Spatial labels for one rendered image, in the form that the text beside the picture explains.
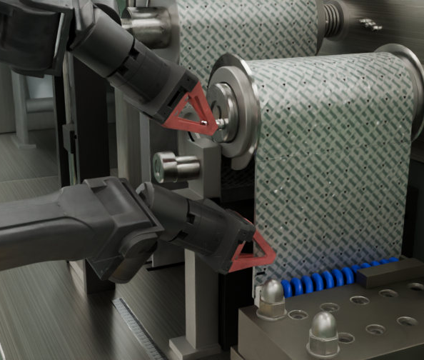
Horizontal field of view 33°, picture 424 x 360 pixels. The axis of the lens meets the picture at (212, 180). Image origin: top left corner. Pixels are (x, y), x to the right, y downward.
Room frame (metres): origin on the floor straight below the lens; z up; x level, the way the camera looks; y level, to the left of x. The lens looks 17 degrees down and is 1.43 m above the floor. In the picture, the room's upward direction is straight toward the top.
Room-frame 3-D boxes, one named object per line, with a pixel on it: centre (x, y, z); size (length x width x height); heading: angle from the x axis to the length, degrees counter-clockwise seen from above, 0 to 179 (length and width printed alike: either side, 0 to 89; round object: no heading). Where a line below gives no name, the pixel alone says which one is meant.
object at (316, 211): (0.87, -0.16, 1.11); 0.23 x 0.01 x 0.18; 115
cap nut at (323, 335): (0.68, -0.12, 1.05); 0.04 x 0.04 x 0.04
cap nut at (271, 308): (0.76, -0.07, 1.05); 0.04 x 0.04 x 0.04
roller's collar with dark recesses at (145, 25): (1.10, 0.10, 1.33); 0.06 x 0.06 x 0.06; 25
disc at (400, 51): (0.99, -0.25, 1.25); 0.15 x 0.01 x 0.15; 25
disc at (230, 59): (0.88, -0.03, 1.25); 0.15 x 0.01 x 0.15; 25
